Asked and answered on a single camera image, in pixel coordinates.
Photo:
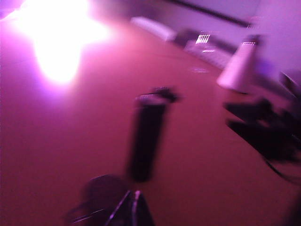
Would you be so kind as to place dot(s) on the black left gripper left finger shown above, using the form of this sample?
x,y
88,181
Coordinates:
x,y
122,212

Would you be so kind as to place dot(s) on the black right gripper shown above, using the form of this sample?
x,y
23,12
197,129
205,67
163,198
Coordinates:
x,y
275,136

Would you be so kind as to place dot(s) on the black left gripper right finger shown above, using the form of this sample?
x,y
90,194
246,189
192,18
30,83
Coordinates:
x,y
142,212

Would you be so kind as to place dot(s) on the black thermos cup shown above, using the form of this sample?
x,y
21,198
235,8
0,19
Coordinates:
x,y
145,136

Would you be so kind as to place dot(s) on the hammered glass mug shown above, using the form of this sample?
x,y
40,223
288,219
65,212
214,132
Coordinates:
x,y
103,190

